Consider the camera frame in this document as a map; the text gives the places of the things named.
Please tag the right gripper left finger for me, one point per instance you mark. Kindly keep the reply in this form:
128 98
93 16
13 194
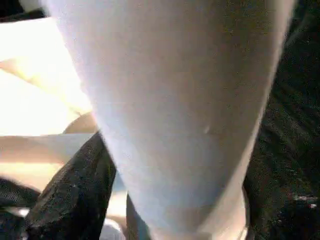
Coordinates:
75 195

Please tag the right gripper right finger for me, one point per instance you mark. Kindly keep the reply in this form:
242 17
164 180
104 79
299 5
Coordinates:
282 205

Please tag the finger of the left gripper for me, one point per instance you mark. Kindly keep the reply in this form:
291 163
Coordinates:
15 190

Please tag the white plastic table top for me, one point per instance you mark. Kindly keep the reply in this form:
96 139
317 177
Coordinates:
32 100

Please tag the white plastic table leg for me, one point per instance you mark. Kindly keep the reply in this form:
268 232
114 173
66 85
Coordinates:
175 100

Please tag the black glossy mat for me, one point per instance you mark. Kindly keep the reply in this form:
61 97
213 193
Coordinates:
290 112

